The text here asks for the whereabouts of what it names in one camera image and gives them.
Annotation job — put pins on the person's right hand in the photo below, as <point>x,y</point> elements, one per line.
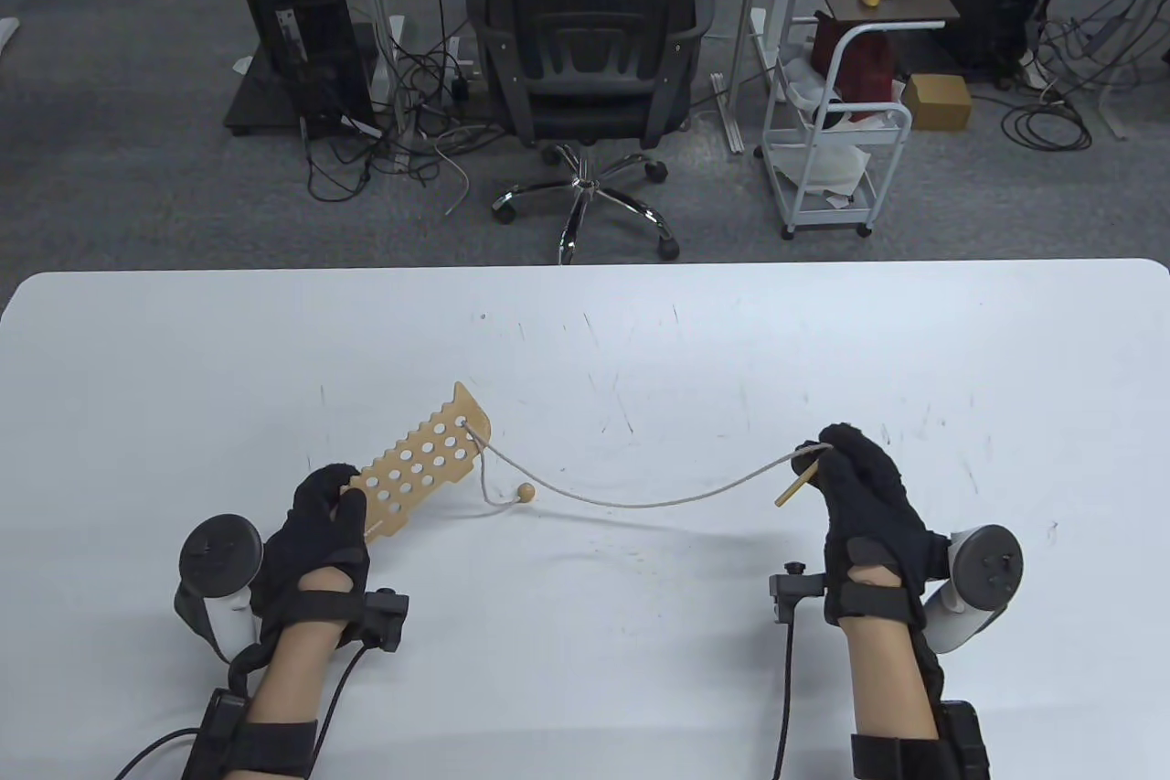
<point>868,515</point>

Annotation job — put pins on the person's left hand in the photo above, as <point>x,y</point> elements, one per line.
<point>311,542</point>

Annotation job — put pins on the wooden crocodile lacing toy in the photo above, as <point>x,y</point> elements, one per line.
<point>425,460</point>

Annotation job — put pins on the round wooden bead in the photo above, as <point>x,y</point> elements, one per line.
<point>526,494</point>

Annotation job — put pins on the person's right forearm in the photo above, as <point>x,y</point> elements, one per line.
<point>882,679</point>

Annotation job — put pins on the person's left forearm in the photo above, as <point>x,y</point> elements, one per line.
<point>283,679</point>

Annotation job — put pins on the black and white tracking controller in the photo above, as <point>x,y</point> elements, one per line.
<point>987,565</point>
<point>219,551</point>

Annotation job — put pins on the white rolling cart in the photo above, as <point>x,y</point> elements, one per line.
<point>823,222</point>

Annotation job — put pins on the white crumpled paper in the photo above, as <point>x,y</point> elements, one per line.
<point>823,163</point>

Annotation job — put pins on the brown cardboard box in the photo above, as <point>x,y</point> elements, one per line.
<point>937,101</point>

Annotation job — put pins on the dark red bag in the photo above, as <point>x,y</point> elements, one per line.
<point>864,67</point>

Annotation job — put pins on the black mesh office chair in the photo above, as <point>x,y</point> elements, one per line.
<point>585,85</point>

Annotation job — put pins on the black computer tower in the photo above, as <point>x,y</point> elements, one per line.
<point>302,12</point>

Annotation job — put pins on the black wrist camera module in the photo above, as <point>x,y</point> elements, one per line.
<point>795,593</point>
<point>384,620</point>

